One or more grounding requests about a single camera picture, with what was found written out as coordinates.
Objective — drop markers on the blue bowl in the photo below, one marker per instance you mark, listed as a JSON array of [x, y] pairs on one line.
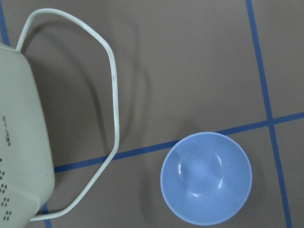
[[206, 178]]

